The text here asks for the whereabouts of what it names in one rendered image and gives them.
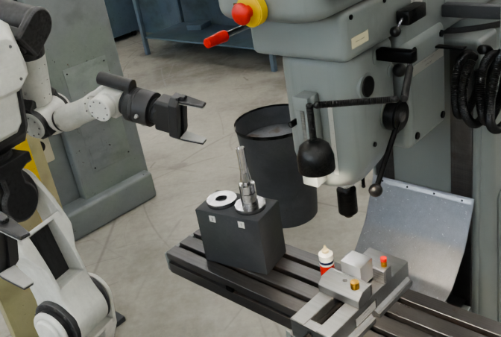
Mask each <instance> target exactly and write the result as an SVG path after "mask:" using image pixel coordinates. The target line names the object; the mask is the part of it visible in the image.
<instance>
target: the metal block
mask: <svg viewBox="0 0 501 337"><path fill-rule="evenodd" d="M341 271H342V272H344V273H346V274H349V275H351V276H354V277H357V278H359V279H360V280H364V281H366V282H368V281H369V280H370V279H371V278H372V277H373V276H374V275H373V266H372V258H371V257H369V256H365V255H363V254H361V253H357V252H355V251H351V252H350V253H349V254H348V255H346V257H345V258H343V259H342V260H341Z"/></svg>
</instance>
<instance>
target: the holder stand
mask: <svg viewBox="0 0 501 337"><path fill-rule="evenodd" d="M257 199H258V204H257V205H256V206H254V207H243V206H242V201H241V196H240V194H239V193H234V192H231V191H221V190H216V191H215V192H214V193H212V194H211V195H210V196H209V197H208V198H207V199H206V200H205V201H204V202H203V203H202V204H201V205H200V206H199V207H197V208H196V209H195V211H196V216H197V219H198V225H199V228H200V232H201V238H202V242H203V245H204V251H205V255H206V258H207V260H209V261H212V262H217V263H221V264H224V265H229V266H233V267H236V268H242V269H245V270H249V271H254V272H257V273H260V274H266V275H268V274H269V273H270V271H271V270H272V269H273V267H274V266H275V265H276V264H277V263H278V262H279V261H280V259H281V258H282V257H283V255H284V254H285V253H286V246H285V240H284V235H283V226H282V222H281V216H280V207H279V202H278V200H274V199H269V198H263V197H261V196H258V195H257Z"/></svg>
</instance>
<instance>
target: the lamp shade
mask: <svg viewBox="0 0 501 337"><path fill-rule="evenodd" d="M297 166H298V171H299V173H300V174H301V175H303V176H304V177H313V178H314V177H324V176H327V175H328V174H331V173H332V172H334V170H335V156H334V153H333V150H332V149H331V147H330V144H329V143H328V141H326V140H323V139H320V138H317V140H315V141H310V139H308V140H306V141H305V142H303V143H302V144H300V146H299V149H298V153H297Z"/></svg>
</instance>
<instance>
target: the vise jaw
mask: <svg viewBox="0 0 501 337"><path fill-rule="evenodd" d="M353 279H357V280H358V281H359V289H358V290H352V289H351V288H350V281H351V280H353ZM318 288H319V291H320V292H322V293H324V294H326V295H329V296H330V297H334V298H335V299H337V300H340V301H342V302H344V303H346V304H348V305H351V306H353V307H355V308H357V309H360V308H361V307H362V306H363V305H364V304H365V303H366V302H367V301H368V300H369V299H370V298H371V295H372V285H371V283H368V282H366V281H364V280H360V279H359V278H357V277H354V276H351V275H349V274H346V273H344V272H342V271H339V270H337V269H335V268H330V269H329V270H328V271H326V272H325V273H324V274H323V275H322V276H321V279H320V281H319V284H318Z"/></svg>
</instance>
